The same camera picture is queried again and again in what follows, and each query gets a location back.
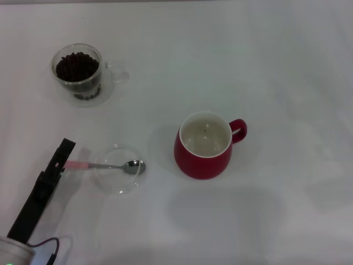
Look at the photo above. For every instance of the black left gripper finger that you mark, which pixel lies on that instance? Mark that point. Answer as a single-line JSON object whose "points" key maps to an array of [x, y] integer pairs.
{"points": [[59, 161]]}

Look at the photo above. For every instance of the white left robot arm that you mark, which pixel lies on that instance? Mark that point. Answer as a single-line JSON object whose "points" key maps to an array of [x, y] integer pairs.
{"points": [[13, 252]]}

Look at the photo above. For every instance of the clear double-walled glass cup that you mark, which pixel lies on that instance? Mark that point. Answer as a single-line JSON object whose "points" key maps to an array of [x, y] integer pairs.
{"points": [[82, 82]]}

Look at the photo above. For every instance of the coffee beans pile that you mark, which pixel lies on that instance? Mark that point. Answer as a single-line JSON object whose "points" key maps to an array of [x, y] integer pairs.
{"points": [[77, 67]]}

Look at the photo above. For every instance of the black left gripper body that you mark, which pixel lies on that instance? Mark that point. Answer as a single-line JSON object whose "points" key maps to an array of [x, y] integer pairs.
{"points": [[33, 209]]}

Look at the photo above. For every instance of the red ceramic mug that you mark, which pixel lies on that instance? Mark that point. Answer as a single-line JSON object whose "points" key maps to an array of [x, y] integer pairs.
{"points": [[202, 165]]}

